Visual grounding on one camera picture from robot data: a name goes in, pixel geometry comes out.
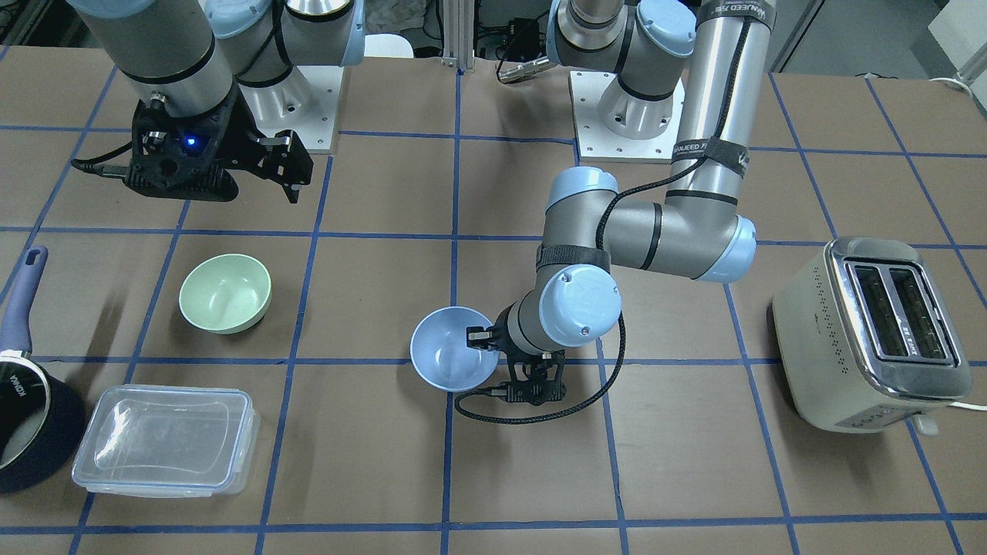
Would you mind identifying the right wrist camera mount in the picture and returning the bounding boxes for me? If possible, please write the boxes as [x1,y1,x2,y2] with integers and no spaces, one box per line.
[121,99,237,203]

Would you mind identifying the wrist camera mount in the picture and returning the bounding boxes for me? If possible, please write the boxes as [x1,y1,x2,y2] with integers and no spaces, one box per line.
[490,351,567,406]
[121,99,237,203]

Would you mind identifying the dark blue saucepan with lid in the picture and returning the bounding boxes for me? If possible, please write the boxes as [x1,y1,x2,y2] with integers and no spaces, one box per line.
[1,246,86,495]

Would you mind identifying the clear plastic lidded container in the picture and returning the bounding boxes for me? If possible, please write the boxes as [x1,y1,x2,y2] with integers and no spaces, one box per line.
[71,384,261,499]

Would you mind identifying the cream silver toaster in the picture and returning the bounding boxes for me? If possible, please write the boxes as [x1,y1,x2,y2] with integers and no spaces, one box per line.
[771,236,972,436]

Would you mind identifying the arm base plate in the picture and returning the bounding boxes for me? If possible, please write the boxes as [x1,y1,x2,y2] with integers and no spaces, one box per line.
[570,70,685,164]
[240,66,346,154]

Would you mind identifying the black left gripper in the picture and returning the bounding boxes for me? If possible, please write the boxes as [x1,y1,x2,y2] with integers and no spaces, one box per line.
[466,302,541,363]

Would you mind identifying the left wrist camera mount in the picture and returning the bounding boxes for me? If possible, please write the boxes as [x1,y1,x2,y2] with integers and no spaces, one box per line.
[490,351,567,406]

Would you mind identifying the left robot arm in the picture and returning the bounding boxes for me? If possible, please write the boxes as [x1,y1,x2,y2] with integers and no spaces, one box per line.
[451,1,778,359]

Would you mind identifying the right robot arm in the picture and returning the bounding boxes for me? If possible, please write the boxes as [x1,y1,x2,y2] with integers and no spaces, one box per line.
[71,1,366,204]

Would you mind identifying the white chair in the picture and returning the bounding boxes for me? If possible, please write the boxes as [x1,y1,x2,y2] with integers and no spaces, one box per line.
[364,34,415,59]

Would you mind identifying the blue bowl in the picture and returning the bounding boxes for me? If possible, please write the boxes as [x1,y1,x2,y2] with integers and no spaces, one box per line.
[410,306,498,392]

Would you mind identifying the green bowl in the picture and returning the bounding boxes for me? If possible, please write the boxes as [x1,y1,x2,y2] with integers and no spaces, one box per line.
[177,254,274,335]

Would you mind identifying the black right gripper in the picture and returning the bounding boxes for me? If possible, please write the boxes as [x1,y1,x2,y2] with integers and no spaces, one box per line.
[141,83,314,204]

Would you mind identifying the aluminium frame post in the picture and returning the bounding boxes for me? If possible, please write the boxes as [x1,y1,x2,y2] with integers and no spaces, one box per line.
[440,0,476,74]

